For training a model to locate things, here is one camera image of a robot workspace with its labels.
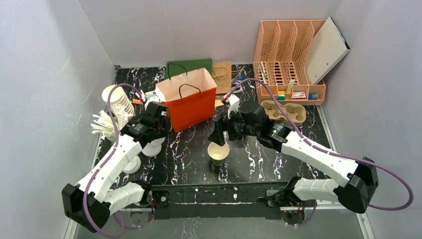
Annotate white cup lids stack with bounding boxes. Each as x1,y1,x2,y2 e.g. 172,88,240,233
122,155,141,174

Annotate brown kraft paper bag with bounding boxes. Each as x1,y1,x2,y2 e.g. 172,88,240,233
211,61,231,95

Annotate metal base rail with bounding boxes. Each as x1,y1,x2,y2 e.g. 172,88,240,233
70,182,375,238

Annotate orange paper bag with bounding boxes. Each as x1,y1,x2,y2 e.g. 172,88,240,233
155,68,216,132

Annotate pink desk file organizer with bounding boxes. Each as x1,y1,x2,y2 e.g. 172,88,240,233
253,20,326,106

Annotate tall stack paper cups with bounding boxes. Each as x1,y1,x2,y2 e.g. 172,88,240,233
101,85,135,120

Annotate green paper bag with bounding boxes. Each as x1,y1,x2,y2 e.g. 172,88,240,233
164,58,212,80

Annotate purple cable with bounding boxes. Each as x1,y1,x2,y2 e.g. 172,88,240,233
222,78,414,227
82,83,146,239

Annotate white board panel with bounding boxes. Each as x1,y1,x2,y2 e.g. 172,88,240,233
305,17,350,85

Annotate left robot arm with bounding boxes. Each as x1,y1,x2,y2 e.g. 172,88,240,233
62,102,171,233

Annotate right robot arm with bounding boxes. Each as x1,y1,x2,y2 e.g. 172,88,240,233
208,102,378,214

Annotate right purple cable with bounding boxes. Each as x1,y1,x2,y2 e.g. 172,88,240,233
222,78,414,227

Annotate white lids partial stack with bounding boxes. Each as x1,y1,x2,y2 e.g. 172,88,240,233
141,137,165,157

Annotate green cup of straws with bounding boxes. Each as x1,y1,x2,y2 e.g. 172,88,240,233
91,110,116,142

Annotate stack of pulp cup carriers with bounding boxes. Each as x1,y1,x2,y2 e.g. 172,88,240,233
260,100,307,126

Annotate red small box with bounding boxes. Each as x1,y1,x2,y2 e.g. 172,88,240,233
292,92,307,100

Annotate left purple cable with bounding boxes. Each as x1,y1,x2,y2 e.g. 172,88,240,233
82,83,146,239

